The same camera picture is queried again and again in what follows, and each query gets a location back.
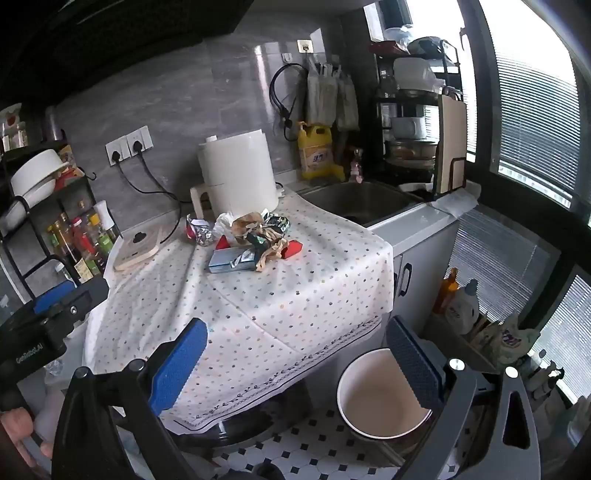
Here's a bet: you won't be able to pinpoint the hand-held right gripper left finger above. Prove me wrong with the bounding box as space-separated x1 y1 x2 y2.
50 318 218 480

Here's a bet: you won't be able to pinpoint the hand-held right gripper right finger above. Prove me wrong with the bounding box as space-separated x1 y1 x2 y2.
385 316 542 480

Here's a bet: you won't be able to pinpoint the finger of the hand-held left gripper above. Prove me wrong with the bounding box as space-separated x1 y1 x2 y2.
33 276 110 326

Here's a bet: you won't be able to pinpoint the white round bucket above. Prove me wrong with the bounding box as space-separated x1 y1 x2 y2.
336 348 437 441

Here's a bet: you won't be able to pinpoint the red silver snack wrapper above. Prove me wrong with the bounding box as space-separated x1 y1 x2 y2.
185 215 215 247

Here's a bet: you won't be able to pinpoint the person's left hand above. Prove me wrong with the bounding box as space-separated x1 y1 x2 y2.
0 408 54 476

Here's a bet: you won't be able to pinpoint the red cap sauce bottle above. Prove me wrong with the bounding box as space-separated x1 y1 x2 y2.
71 217 100 278

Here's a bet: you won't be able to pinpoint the green label bottle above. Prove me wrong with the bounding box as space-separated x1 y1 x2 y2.
88 213 114 259

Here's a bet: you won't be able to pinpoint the white cleaner bottle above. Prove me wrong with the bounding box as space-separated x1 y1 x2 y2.
445 279 481 333

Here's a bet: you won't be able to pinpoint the orange bottle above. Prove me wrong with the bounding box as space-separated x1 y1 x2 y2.
436 268 460 319

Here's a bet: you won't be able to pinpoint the printed refill pouch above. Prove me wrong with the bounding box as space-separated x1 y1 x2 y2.
485 316 541 365

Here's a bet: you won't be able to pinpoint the beige appliance base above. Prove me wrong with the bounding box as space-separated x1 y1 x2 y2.
113 228 162 272

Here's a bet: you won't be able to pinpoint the white cap oil bottle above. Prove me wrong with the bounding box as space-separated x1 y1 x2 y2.
92 200 120 241

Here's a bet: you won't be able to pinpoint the white sink cabinet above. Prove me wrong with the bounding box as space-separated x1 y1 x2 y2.
369 203 462 342

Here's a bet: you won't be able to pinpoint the black spice rack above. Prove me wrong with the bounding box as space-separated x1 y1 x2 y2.
0 138 112 296

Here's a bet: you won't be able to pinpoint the flat blue box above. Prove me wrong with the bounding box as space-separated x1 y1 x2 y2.
208 247 259 274

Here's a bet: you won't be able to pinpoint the large white bowl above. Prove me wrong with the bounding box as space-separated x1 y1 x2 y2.
10 148 68 197

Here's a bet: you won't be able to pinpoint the crumpled beige wrapper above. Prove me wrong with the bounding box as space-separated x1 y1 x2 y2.
252 237 289 273

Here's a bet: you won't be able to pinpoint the crumpled white plastic wrap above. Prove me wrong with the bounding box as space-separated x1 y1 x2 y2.
213 212 241 236

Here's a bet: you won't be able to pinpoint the crumpled brown paper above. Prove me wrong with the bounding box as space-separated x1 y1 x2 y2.
231 211 264 241

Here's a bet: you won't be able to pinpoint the white cloth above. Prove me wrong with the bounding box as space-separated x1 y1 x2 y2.
431 189 481 217

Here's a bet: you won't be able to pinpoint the green silver wrapper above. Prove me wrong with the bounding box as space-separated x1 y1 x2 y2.
263 212 291 234

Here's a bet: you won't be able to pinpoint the steel sink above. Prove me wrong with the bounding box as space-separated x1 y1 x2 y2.
300 181 426 228

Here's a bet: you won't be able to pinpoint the white air fryer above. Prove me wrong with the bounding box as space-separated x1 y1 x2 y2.
190 129 280 220

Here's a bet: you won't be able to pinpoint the stacked glass bowls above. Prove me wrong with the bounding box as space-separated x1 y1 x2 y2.
385 138 437 169

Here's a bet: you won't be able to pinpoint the beige cutting board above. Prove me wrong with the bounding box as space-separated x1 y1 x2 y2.
436 95 468 193

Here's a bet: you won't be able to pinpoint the yellow detergent bottle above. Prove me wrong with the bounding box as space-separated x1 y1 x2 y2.
297 121 346 182

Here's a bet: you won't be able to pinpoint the white pot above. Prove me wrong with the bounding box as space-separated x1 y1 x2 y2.
390 116 428 139

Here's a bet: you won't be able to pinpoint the black dish rack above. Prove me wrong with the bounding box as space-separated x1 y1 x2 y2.
369 39 467 195

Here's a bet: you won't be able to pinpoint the window blind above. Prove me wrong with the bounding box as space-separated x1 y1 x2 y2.
480 41 583 208

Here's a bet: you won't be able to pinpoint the black range hood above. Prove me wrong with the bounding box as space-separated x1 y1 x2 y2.
0 0 254 107

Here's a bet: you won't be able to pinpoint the hanging clear plastic packet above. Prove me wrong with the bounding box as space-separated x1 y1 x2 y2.
335 67 360 132
305 55 337 127

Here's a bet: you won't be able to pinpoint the white lidded container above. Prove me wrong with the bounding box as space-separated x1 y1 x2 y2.
392 58 444 90

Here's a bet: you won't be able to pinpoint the clear plastic bag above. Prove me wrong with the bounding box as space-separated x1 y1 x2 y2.
383 23 444 54

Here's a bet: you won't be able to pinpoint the black power cable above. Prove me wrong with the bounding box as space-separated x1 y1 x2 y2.
112 156 181 204
135 145 182 244

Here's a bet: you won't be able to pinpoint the white wall socket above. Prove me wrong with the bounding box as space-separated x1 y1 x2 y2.
105 138 127 165
126 127 154 155

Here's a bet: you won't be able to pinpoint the hanging black cable loop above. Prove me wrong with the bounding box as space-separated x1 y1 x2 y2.
269 62 309 141

